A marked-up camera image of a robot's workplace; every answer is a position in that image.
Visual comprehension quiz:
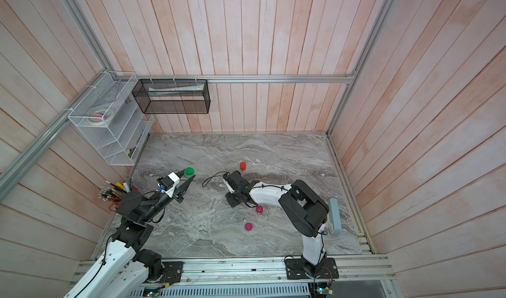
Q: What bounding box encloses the green paint jar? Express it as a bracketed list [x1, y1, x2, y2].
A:
[184, 167, 195, 178]

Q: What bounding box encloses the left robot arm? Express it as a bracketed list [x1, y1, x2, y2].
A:
[65, 170, 195, 297]

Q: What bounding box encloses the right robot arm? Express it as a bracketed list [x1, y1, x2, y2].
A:
[223, 171, 329, 270]

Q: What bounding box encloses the bundle of pencils and pens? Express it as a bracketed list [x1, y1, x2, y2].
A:
[98, 181, 129, 203]

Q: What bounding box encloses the red pencil cup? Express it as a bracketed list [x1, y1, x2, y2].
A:
[109, 196, 129, 212]

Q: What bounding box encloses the tape roll on shelf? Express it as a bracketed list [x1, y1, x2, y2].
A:
[86, 108, 112, 126]

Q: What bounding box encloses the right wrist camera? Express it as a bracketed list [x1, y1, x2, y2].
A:
[223, 178, 234, 194]

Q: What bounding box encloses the black mesh wall basket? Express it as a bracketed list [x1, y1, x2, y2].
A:
[133, 78, 211, 114]

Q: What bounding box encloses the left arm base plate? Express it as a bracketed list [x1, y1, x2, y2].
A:
[141, 261, 184, 285]

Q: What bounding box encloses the white wire shelf rack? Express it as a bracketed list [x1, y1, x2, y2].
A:
[69, 71, 154, 166]

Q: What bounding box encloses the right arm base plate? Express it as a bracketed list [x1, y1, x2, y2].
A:
[284, 257, 339, 280]

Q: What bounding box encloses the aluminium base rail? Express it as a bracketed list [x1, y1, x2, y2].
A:
[68, 253, 397, 289]

